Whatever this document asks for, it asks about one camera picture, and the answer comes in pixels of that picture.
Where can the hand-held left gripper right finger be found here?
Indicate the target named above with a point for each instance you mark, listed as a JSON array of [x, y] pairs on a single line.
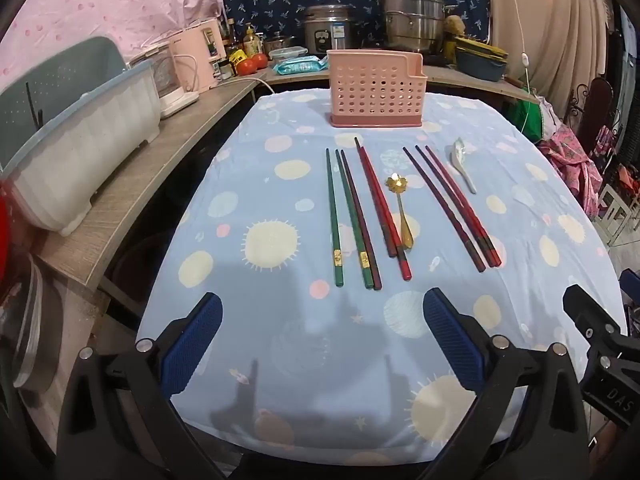
[[450, 340]]

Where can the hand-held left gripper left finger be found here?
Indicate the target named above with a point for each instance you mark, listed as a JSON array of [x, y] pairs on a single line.
[[192, 345]]

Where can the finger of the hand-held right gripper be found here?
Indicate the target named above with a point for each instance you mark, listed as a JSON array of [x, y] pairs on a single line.
[[631, 287], [585, 310]]

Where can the bright red chopstick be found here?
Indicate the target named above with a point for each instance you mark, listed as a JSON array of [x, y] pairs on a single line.
[[401, 262]]

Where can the dark brown chopstick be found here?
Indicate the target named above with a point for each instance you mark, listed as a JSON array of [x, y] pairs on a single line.
[[361, 220]]

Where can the golden flower spoon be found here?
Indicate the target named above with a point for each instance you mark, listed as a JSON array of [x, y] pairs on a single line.
[[397, 183]]

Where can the pink perforated utensil basket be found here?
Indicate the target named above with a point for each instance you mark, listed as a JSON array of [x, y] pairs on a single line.
[[375, 90]]

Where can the blue printed tablecloth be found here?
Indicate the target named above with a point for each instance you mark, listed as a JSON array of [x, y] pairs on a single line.
[[250, 310]]

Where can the white stool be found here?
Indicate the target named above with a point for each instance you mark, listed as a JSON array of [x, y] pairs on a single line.
[[612, 215]]

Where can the pink floral cloth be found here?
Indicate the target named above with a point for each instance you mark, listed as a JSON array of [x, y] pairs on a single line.
[[575, 170]]

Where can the clear glass lid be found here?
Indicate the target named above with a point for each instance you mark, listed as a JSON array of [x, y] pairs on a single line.
[[25, 330]]

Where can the dark metal chair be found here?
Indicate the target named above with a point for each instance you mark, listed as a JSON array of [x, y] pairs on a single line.
[[600, 100]]

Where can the green cloth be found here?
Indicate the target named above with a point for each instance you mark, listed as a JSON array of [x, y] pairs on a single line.
[[530, 120]]

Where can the hanging dark clothes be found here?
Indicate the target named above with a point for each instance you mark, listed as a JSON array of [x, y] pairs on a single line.
[[625, 85]]

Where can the white dish box grey lid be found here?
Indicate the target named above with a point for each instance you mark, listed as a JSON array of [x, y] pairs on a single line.
[[75, 160]]

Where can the blue container with yellow lid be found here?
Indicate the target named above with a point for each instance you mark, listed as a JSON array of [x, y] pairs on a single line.
[[477, 67]]

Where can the clear appliance with white base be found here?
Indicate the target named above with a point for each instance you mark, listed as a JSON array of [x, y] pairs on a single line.
[[165, 77]]

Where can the beige curtain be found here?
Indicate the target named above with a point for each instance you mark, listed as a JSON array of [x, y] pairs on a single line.
[[560, 25]]

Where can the small glass jar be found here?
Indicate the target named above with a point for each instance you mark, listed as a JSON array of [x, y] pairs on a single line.
[[226, 70]]

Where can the red tomato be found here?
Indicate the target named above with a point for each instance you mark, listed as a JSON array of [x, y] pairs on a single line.
[[260, 60], [246, 66]]

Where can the pink electric kettle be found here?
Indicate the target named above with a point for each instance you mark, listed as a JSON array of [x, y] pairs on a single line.
[[192, 60]]

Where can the yellow snack packet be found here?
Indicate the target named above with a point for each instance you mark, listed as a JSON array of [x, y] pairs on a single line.
[[237, 56]]

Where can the yellow tin can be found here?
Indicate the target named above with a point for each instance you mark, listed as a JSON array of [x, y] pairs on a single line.
[[451, 46]]

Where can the blue wet wipes packet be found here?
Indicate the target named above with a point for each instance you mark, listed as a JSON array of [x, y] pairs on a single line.
[[300, 66]]

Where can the clear food container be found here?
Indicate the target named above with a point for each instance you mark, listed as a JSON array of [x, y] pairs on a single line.
[[287, 52]]

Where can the brown sponge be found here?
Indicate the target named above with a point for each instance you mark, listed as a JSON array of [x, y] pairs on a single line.
[[455, 26]]

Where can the small steel pot with lid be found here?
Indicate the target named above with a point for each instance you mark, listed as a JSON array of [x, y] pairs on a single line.
[[277, 42]]

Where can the dark glass bottle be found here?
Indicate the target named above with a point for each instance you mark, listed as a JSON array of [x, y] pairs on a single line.
[[231, 32]]

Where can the steel steamer pot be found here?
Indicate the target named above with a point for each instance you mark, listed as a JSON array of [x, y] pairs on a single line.
[[412, 15]]

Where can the steel rice cooker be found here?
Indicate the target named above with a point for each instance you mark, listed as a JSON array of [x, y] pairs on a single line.
[[330, 30]]

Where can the pink dotted cloth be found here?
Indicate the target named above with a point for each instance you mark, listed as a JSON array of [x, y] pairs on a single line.
[[100, 0]]

